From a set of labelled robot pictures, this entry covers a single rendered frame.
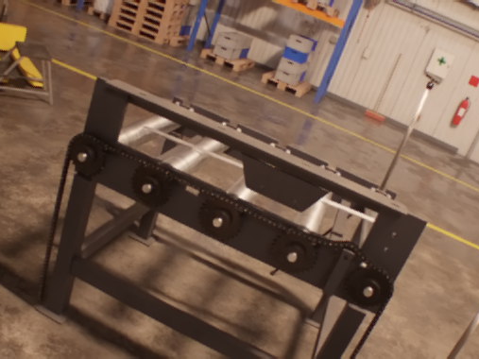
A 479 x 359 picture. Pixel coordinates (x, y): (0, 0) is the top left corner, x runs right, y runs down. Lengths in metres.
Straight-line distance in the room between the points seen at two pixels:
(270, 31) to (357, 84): 2.17
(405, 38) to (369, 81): 1.16
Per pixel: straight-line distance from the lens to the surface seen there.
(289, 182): 1.79
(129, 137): 2.20
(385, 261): 1.84
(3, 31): 6.39
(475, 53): 10.85
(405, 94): 10.78
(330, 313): 2.60
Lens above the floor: 1.68
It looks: 21 degrees down
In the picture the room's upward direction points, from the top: 21 degrees clockwise
